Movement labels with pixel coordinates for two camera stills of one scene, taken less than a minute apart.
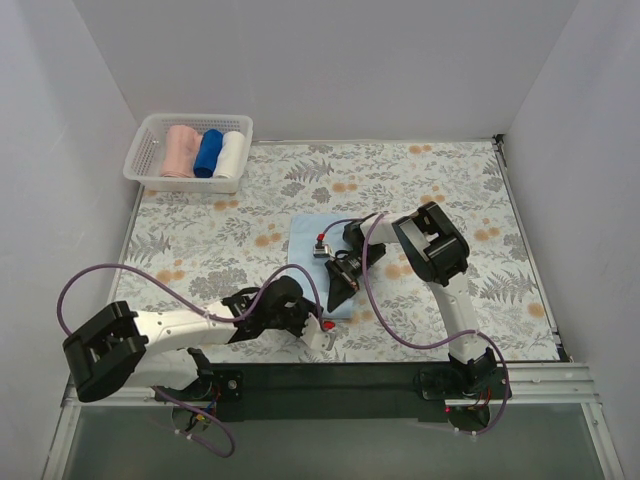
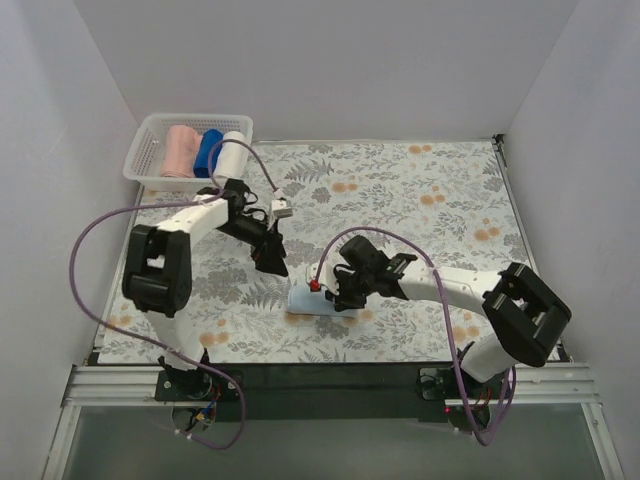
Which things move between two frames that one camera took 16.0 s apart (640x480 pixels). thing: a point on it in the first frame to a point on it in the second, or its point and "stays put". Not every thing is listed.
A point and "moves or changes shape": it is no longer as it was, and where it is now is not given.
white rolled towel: x=232 y=157 stays put
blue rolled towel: x=208 y=153 stays put
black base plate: x=340 y=392 stays put
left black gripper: x=298 y=313 to x=267 y=245
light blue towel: x=313 y=240 moves or changes shape
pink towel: x=181 y=149 stays put
